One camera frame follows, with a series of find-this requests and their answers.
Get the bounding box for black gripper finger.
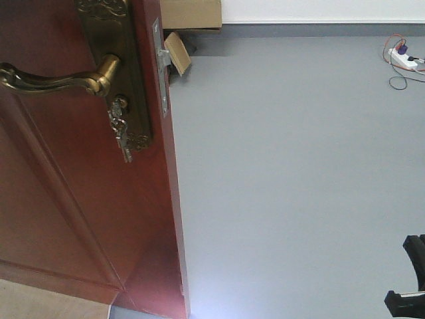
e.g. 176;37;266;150
384;290;424;318
402;234;424;291

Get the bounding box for brown wooden door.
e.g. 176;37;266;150
1;1;190;318

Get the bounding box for brass door lever handle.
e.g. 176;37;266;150
1;54;121;97

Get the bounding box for white power strip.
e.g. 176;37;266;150
388;49;418;70

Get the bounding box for open flat cardboard box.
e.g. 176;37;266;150
165;31;191;76

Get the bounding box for silver key bunch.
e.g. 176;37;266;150
108;95;132;163

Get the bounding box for long closed cardboard box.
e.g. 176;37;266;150
160;0;222;33

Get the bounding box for plywood base board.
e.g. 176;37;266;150
1;280;110;319

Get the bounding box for orange and black cables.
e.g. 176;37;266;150
380;33;425;90

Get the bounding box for brass handle backplate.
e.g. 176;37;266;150
74;1;152;153

